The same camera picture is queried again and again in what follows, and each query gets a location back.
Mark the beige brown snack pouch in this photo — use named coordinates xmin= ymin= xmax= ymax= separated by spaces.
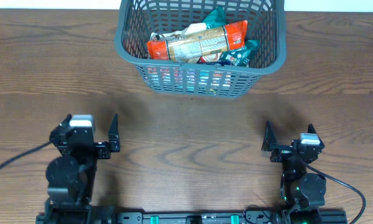
xmin=149 ymin=22 xmax=208 ymax=43

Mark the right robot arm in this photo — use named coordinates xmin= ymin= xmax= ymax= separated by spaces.
xmin=261 ymin=121 xmax=326 ymax=223

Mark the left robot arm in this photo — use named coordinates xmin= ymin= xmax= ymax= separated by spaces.
xmin=35 ymin=114 xmax=121 ymax=224

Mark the black mounting rail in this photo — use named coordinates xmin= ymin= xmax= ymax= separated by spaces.
xmin=35 ymin=207 xmax=348 ymax=224

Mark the green Nescafe 3-in-1 bag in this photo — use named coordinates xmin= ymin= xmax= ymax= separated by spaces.
xmin=197 ymin=7 xmax=260 ymax=67

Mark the Kleenex tissue multipack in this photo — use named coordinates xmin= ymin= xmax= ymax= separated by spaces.
xmin=141 ymin=67 xmax=235 ymax=95

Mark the grey plastic basket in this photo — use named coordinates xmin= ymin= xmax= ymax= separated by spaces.
xmin=114 ymin=0 xmax=287 ymax=98

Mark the orange spaghetti packet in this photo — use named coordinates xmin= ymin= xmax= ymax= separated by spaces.
xmin=147 ymin=20 xmax=248 ymax=62

